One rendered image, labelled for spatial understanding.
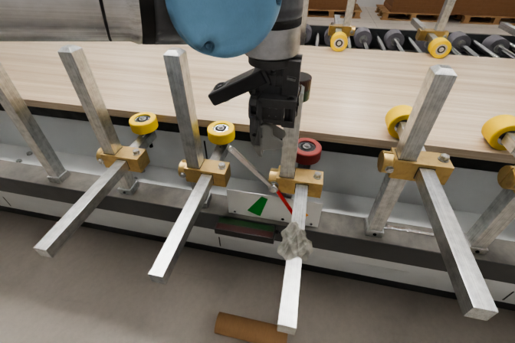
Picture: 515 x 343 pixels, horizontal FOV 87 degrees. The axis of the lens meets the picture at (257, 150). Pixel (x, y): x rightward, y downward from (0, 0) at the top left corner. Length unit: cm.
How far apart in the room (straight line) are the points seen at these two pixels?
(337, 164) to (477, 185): 42
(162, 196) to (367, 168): 66
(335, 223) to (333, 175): 20
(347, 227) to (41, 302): 145
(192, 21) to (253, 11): 5
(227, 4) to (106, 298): 152
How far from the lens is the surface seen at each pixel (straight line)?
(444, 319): 165
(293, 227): 58
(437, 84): 57
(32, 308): 177
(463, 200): 111
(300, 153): 70
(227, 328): 134
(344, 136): 80
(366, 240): 82
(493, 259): 95
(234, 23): 22
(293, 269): 55
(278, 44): 41
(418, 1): 671
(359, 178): 97
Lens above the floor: 134
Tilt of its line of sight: 39 degrees down
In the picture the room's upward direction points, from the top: straight up
